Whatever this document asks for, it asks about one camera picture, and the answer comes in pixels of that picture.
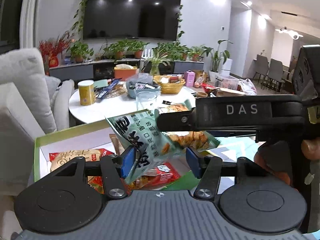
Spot orange storage box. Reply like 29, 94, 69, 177
114, 64, 138, 81

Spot grey sofa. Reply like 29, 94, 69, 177
1, 48, 74, 196

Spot wall mounted television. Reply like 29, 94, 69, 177
82, 0, 181, 41

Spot white curtain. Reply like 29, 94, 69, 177
19, 0, 39, 49

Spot grass plant in vase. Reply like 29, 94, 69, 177
143, 51, 170, 76

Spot clear plastic storage bin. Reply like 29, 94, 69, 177
215, 75, 239, 90

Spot red snack bag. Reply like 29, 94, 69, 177
48, 148, 116, 172

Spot clear drinking glass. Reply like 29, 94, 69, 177
136, 90, 158, 111

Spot grey tv cabinet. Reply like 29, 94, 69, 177
49, 58, 204, 81

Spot green cracker snack bag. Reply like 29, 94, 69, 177
107, 100, 220, 184

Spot potted green plant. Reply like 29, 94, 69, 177
103, 40, 150, 60
156, 41, 208, 62
67, 41, 94, 63

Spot yellow woven basket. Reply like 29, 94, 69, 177
153, 75, 185, 94

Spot grey dining chairs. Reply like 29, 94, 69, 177
253, 55, 293, 93

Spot white round coffee table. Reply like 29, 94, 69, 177
69, 86, 195, 124

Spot red flower arrangement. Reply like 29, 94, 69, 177
38, 31, 72, 68

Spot green cardboard box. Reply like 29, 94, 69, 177
30, 120, 200, 191

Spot teal plastic tray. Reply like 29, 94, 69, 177
125, 74, 161, 99

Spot potted green plant middle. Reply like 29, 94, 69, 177
103, 40, 150, 60

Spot tall leafy floor plant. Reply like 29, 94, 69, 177
202, 40, 233, 83

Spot person right hand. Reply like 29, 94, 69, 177
253, 137, 320, 186

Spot potted green plant right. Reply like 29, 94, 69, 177
156, 41, 208, 62

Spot pink box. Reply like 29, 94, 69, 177
184, 70, 196, 87

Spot potted green plant left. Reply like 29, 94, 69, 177
67, 41, 94, 63

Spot yellow tin can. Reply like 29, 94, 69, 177
78, 80, 95, 106

